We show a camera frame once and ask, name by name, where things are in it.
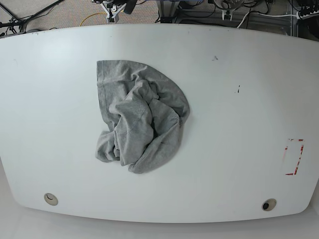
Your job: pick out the grey T-shirt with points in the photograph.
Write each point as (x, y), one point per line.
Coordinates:
(144, 111)

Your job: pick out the red tape rectangle marking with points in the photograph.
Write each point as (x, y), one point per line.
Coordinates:
(292, 156)

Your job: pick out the white power strip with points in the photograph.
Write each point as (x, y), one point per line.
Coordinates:
(308, 12)

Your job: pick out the black tripod stand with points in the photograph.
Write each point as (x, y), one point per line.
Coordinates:
(22, 22)

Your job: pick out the aluminium frame post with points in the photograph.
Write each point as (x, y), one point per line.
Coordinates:
(167, 10)

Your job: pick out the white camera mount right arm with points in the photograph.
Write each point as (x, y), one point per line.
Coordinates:
(112, 8)

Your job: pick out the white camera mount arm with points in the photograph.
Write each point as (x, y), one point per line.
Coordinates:
(112, 8)
(227, 13)

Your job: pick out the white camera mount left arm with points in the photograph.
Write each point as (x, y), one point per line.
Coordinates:
(227, 13)

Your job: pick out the left table cable grommet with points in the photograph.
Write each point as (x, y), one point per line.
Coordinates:
(50, 199)

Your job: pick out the table cable grommet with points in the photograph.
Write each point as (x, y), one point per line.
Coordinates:
(50, 199)
(269, 205)

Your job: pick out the right table cable grommet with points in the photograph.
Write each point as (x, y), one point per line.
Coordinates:
(269, 205)

